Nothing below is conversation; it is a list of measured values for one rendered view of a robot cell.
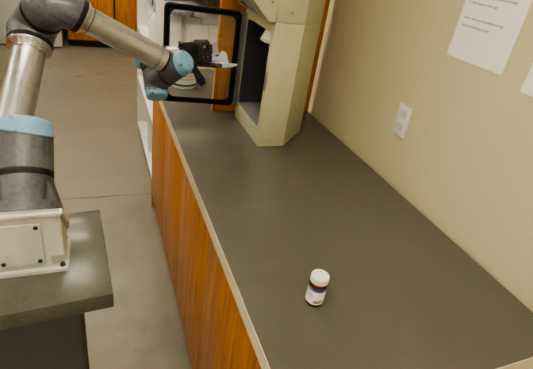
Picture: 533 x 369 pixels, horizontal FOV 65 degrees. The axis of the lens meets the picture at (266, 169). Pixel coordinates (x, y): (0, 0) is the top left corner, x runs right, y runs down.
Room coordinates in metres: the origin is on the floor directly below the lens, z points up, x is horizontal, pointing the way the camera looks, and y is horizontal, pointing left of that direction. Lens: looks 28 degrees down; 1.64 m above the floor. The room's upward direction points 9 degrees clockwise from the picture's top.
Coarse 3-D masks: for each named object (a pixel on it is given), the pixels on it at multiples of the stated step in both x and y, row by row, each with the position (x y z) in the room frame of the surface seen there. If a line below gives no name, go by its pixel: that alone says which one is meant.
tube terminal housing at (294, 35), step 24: (288, 0) 1.49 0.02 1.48; (312, 0) 1.55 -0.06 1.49; (264, 24) 1.57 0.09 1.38; (288, 24) 1.49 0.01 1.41; (312, 24) 1.60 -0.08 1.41; (288, 48) 1.50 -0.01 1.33; (312, 48) 1.65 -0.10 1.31; (288, 72) 1.51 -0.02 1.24; (264, 96) 1.48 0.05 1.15; (288, 96) 1.51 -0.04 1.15; (240, 120) 1.68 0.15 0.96; (264, 120) 1.48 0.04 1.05; (288, 120) 1.53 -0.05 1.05; (264, 144) 1.48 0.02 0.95
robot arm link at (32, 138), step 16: (0, 128) 0.78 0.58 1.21; (16, 128) 0.78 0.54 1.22; (32, 128) 0.80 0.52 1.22; (48, 128) 0.83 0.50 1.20; (0, 144) 0.76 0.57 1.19; (16, 144) 0.76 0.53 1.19; (32, 144) 0.77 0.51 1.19; (48, 144) 0.80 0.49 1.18; (0, 160) 0.73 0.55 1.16; (16, 160) 0.73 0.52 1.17; (32, 160) 0.75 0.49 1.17; (48, 160) 0.78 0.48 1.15
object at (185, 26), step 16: (176, 16) 1.68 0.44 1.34; (192, 16) 1.69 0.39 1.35; (208, 16) 1.71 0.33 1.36; (224, 16) 1.73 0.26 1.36; (176, 32) 1.68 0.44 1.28; (192, 32) 1.69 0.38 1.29; (208, 32) 1.71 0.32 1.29; (224, 32) 1.73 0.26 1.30; (224, 48) 1.73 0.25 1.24; (192, 80) 1.70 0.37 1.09; (208, 80) 1.71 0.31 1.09; (224, 80) 1.73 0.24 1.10; (192, 96) 1.70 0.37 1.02; (208, 96) 1.72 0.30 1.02; (224, 96) 1.73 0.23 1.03
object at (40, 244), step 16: (0, 224) 0.63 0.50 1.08; (16, 224) 0.65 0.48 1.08; (32, 224) 0.65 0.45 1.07; (48, 224) 0.67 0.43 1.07; (64, 224) 0.73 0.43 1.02; (0, 240) 0.63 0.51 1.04; (16, 240) 0.64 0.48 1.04; (32, 240) 0.65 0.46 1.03; (48, 240) 0.67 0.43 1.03; (64, 240) 0.70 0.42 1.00; (0, 256) 0.63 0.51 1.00; (16, 256) 0.64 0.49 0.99; (32, 256) 0.65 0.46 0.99; (48, 256) 0.67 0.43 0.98; (64, 256) 0.70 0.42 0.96; (0, 272) 0.63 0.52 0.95; (16, 272) 0.64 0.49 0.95; (32, 272) 0.65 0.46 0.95; (48, 272) 0.66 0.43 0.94
